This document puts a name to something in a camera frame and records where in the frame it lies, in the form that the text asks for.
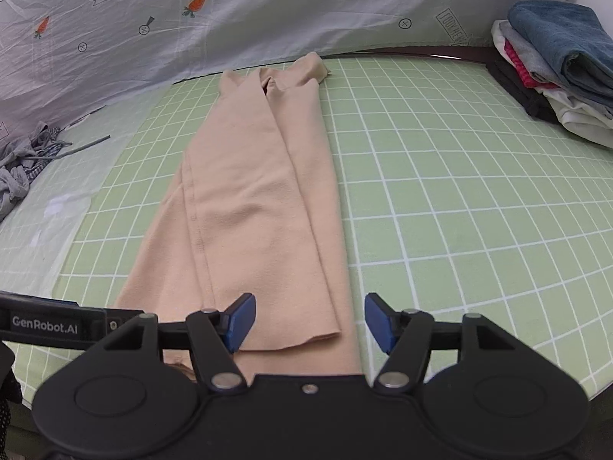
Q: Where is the grey hooded sweatshirt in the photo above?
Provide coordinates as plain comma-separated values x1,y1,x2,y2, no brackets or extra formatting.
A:
0,122,112,223

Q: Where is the grey folded garment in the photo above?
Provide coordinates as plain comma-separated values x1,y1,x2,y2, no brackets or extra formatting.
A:
509,33,567,83

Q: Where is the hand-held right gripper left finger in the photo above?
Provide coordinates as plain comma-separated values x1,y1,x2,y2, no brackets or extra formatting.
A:
98,292,257,391

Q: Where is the white folded garment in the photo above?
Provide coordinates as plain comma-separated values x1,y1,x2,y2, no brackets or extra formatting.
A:
491,19,514,59
540,85,613,150

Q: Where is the beige long-sleeve top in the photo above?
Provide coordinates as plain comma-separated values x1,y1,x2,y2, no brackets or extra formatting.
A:
115,52,363,385

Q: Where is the carrot print bed sheet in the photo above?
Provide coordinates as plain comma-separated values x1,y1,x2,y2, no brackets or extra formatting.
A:
0,0,575,136

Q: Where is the black folded garment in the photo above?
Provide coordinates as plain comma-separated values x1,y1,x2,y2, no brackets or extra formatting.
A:
487,57,564,123

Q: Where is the dark mesh cloth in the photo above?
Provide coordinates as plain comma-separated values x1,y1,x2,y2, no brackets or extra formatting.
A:
0,342,23,447

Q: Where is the pink folded garment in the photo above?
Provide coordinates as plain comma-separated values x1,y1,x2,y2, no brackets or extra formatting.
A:
504,41,560,90

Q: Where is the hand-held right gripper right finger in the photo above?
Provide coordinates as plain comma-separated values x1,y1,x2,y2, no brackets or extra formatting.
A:
364,292,523,391

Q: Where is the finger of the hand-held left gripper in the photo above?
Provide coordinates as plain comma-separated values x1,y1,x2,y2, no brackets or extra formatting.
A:
104,309,145,342

